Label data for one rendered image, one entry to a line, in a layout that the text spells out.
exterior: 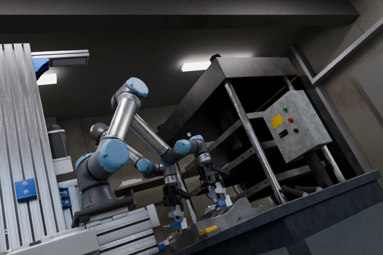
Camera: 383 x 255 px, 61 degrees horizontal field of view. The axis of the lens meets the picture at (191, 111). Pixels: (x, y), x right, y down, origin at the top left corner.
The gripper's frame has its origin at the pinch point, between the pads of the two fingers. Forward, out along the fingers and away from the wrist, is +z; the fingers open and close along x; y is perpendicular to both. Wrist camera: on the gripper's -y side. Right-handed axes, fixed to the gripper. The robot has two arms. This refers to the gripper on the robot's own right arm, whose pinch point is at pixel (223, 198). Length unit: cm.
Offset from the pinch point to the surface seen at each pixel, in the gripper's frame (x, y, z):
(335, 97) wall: -112, -342, -109
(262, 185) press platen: -40, -67, -7
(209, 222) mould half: -10.0, 6.2, 7.9
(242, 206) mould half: -10.0, -17.8, 5.6
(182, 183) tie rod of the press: -138, -61, -45
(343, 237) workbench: 50, -8, 33
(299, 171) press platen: -27, -95, -7
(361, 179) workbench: 52, -33, 16
